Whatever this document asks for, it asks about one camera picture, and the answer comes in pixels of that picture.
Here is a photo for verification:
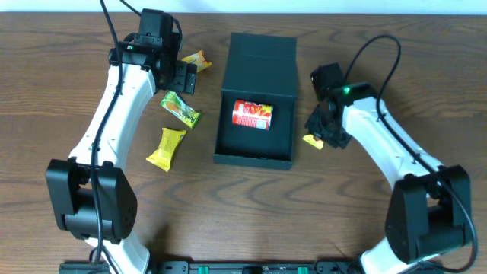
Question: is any yellow brown chocolate snack packet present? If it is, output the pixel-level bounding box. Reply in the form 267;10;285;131
303;134;324;150

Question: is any orange cracker snack packet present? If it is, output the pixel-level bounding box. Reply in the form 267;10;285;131
182;49;212;72

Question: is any red Pringles can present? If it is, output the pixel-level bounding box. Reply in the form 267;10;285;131
232;99;274;130

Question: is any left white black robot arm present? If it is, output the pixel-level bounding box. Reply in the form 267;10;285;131
46;30;196;273

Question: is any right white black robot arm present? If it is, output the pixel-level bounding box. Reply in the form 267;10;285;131
304;63;475;273

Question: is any green orange snack packet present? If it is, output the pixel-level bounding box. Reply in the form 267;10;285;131
161;91;201;129

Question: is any dark green open gift box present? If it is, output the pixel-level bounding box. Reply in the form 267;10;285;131
213;33;298;170

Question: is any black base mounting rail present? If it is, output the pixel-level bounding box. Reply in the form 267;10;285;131
59;260;362;274

